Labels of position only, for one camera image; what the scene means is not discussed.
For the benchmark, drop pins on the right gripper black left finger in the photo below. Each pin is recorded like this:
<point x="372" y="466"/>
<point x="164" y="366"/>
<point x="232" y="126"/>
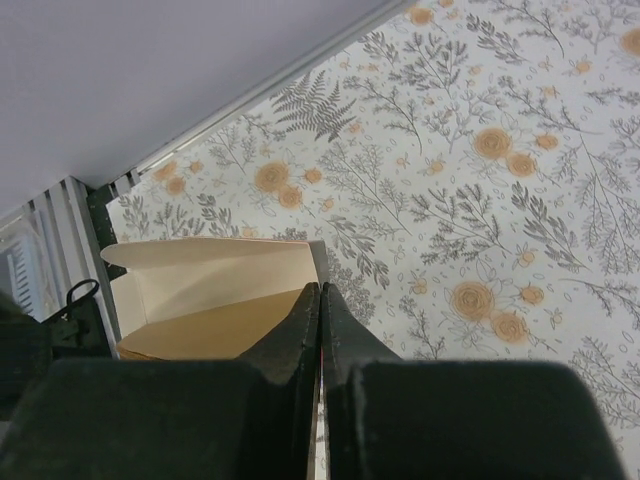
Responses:
<point x="246" y="418"/>

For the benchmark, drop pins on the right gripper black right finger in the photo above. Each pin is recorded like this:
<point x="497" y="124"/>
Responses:
<point x="389" y="418"/>

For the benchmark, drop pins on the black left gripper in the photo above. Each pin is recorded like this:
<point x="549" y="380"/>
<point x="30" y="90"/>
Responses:
<point x="29" y="347"/>

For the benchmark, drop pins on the orange coffee filter box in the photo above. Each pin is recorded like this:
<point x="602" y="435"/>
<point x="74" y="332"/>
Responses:
<point x="166" y="279"/>

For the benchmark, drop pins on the brown paper coffee filter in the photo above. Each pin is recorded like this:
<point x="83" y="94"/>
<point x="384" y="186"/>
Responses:
<point x="220" y="333"/>

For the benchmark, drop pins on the floral patterned tablecloth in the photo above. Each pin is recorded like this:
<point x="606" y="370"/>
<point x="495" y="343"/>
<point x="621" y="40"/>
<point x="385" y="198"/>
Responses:
<point x="473" y="168"/>

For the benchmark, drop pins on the aluminium frame rail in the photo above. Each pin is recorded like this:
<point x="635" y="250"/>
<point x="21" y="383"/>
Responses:
<point x="90" y="89"/>

